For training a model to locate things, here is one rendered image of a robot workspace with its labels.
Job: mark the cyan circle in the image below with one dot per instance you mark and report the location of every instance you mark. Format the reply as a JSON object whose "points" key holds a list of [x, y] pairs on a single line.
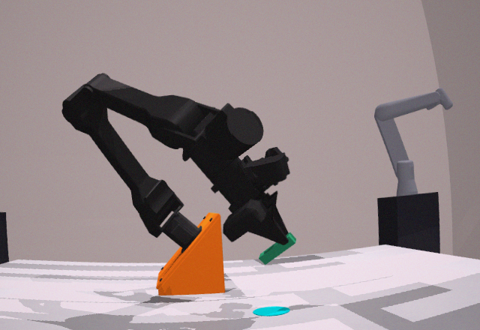
{"points": [[271, 311]]}

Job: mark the green rectangular post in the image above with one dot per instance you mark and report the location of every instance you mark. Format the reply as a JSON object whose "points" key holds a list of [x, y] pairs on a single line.
{"points": [[277, 249]]}

